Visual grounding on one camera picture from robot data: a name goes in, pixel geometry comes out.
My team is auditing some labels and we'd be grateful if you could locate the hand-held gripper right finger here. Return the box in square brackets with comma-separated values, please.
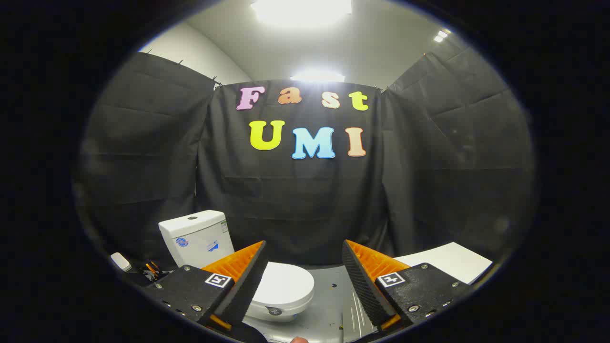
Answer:
[342, 240, 472, 332]

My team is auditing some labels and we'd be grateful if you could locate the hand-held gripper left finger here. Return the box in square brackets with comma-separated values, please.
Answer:
[143, 241, 269, 332]

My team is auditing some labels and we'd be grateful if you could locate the white toilet lid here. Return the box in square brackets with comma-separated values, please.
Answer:
[251, 262, 315, 308]

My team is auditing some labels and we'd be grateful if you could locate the white ceramic toilet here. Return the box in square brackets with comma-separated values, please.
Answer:
[159, 210, 315, 323]

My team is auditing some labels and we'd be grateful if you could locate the white drawer cabinet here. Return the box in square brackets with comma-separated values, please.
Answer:
[395, 242, 493, 285]

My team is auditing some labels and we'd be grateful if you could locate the black backdrop cloth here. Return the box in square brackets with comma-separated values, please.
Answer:
[71, 48, 537, 270]

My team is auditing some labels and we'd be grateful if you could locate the small white box device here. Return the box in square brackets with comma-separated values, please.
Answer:
[111, 252, 132, 272]

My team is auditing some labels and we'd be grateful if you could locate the ceiling light strip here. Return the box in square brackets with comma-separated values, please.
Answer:
[290, 71, 345, 82]

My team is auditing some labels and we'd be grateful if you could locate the large ceiling light panel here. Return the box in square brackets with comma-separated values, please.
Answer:
[251, 0, 353, 25]

